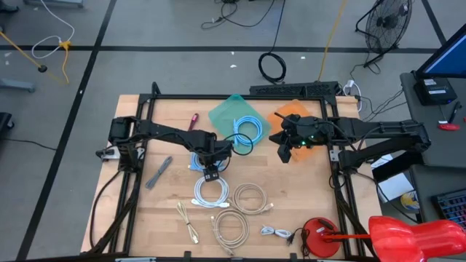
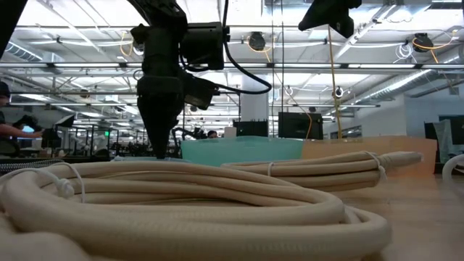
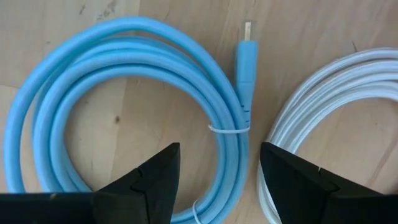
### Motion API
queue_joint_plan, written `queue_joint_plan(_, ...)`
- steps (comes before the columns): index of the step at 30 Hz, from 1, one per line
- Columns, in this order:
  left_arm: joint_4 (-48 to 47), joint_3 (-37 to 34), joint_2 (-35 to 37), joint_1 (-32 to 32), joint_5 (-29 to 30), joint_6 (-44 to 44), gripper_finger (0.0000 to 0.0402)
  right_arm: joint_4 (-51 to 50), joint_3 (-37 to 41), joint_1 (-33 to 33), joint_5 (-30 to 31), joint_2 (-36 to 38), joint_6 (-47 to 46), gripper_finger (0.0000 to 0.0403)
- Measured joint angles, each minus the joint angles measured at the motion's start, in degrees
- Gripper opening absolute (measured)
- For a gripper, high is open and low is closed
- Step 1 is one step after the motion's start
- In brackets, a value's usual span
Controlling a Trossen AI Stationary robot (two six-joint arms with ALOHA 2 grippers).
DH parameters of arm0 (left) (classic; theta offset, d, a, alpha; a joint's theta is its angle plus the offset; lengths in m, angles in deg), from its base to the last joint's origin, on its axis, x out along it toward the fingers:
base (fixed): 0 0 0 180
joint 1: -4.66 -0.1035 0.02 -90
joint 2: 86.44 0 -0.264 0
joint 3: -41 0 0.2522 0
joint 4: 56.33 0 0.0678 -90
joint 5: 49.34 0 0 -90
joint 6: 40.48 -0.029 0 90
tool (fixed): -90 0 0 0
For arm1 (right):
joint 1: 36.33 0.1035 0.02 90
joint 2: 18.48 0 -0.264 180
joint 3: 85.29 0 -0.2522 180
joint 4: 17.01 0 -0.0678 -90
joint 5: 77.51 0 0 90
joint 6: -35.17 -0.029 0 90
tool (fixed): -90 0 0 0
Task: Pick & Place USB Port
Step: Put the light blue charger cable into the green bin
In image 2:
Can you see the black box screen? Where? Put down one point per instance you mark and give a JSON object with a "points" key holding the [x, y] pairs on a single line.
{"points": [[299, 125]]}

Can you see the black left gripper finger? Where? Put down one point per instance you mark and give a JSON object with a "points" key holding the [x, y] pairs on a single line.
{"points": [[170, 116], [152, 116]]}

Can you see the orange translucent plastic bin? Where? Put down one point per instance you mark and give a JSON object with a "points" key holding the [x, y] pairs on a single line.
{"points": [[362, 145]]}

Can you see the person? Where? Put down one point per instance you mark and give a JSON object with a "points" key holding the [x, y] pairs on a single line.
{"points": [[212, 134], [7, 127]]}

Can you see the white building pillar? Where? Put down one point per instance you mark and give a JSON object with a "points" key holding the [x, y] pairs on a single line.
{"points": [[254, 105]]}

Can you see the teal translucent plastic bin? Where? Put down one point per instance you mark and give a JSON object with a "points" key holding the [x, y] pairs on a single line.
{"points": [[246, 150]]}

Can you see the black low cabinet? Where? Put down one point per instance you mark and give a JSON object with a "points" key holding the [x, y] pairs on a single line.
{"points": [[250, 128]]}

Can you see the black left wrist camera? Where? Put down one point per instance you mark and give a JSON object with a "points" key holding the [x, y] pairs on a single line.
{"points": [[199, 92]]}

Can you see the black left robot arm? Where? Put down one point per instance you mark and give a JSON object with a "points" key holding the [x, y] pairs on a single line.
{"points": [[203, 45]]}

